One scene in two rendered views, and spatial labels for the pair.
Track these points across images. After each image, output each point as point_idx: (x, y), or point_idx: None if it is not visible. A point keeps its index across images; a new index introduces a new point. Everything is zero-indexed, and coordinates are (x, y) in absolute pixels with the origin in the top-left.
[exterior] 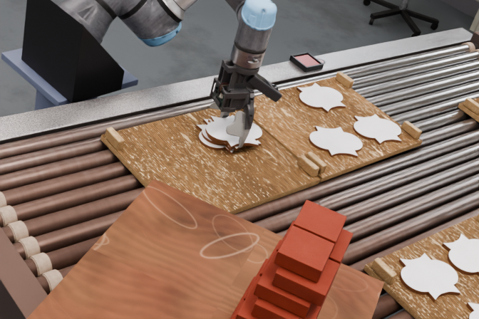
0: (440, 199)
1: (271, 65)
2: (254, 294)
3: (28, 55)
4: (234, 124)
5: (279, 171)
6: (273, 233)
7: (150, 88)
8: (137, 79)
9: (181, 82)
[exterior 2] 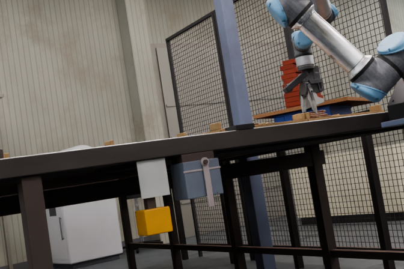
0: None
1: (273, 125)
2: None
3: None
4: (309, 101)
5: None
6: (294, 107)
7: (367, 114)
8: (381, 122)
9: (345, 116)
